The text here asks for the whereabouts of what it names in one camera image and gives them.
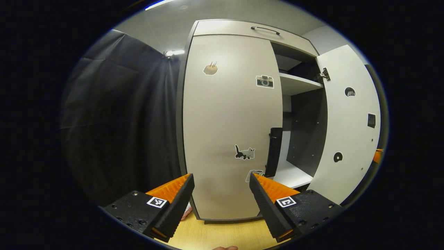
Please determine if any white cabinet shelf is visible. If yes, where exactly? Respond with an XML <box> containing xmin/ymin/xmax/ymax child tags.
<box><xmin>279</xmin><ymin>72</ymin><xmax>324</xmax><ymax>96</ymax></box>

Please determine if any cabinet door with camera sticker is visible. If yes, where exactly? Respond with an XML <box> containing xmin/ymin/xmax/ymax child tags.
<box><xmin>183</xmin><ymin>34</ymin><xmax>284</xmax><ymax>221</ymax></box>

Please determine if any black backdrop cloth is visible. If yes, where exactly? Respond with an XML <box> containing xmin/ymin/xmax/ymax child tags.
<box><xmin>60</xmin><ymin>30</ymin><xmax>183</xmax><ymax>208</ymax></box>

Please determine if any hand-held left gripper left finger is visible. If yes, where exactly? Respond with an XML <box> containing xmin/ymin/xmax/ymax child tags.
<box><xmin>102</xmin><ymin>173</ymin><xmax>196</xmax><ymax>243</ymax></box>

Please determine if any black door handle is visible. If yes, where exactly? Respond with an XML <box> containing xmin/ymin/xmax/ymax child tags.
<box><xmin>265</xmin><ymin>127</ymin><xmax>283</xmax><ymax>178</ymax></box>

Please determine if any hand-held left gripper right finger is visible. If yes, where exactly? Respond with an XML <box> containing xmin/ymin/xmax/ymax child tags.
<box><xmin>249</xmin><ymin>172</ymin><xmax>343</xmax><ymax>243</ymax></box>

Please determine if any small colourful object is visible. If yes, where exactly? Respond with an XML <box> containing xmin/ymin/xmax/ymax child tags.
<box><xmin>181</xmin><ymin>202</ymin><xmax>193</xmax><ymax>221</ymax></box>

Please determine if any metal drawer handle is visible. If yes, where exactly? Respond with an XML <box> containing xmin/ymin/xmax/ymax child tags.
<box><xmin>250</xmin><ymin>26</ymin><xmax>281</xmax><ymax>36</ymax></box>

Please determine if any grey cabinet drawer front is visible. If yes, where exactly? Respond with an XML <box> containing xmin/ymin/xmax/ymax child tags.
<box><xmin>193</xmin><ymin>20</ymin><xmax>319</xmax><ymax>58</ymax></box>

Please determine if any cabinet door with headphones sticker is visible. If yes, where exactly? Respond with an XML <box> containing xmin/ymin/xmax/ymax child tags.
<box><xmin>307</xmin><ymin>44</ymin><xmax>381</xmax><ymax>205</ymax></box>

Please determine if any grey double-door shoe cabinet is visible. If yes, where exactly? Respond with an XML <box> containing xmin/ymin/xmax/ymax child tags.
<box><xmin>175</xmin><ymin>19</ymin><xmax>329</xmax><ymax>224</ymax></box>

